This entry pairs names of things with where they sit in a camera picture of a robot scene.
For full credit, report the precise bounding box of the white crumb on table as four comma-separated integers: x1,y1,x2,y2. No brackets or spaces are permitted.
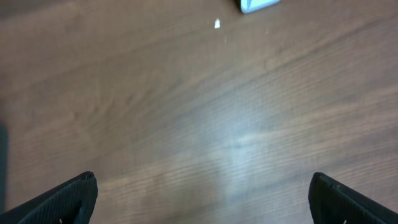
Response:
214,18,221,29

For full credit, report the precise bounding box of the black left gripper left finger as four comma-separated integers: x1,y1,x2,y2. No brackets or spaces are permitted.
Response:
1,171,98,224

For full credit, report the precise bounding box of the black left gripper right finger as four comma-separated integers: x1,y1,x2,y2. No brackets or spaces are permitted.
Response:
308,172,397,224

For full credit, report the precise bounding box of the white barcode scanner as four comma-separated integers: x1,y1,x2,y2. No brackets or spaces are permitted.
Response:
238,0,280,14

